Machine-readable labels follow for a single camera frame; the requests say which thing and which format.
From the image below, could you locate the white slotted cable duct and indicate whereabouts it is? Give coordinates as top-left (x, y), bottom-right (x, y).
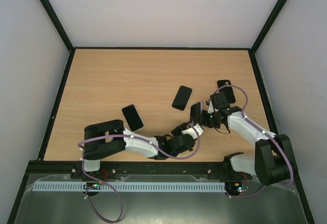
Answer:
top-left (32, 182), bottom-right (225, 193)

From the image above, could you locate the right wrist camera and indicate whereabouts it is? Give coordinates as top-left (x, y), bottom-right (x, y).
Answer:
top-left (206, 99), bottom-right (215, 114)

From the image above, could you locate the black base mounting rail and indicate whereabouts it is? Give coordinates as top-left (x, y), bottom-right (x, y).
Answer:
top-left (70, 161), bottom-right (253, 180)

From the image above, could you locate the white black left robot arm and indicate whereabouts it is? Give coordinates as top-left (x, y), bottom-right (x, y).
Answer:
top-left (78, 120), bottom-right (203, 172)

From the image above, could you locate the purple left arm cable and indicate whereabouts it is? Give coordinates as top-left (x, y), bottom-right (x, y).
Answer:
top-left (77, 125), bottom-right (201, 221)

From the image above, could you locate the black phone case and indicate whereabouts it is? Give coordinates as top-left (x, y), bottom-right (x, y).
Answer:
top-left (217, 79), bottom-right (236, 104)
top-left (172, 85), bottom-right (193, 111)

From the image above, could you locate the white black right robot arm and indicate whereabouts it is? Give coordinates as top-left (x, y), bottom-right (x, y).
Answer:
top-left (199, 92), bottom-right (296, 186)

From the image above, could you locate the black enclosure frame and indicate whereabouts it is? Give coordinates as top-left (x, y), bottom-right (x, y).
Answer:
top-left (5, 0), bottom-right (316, 224)

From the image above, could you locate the black white-edged smartphone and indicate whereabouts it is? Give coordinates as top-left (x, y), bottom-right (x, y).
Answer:
top-left (190, 102), bottom-right (202, 124)

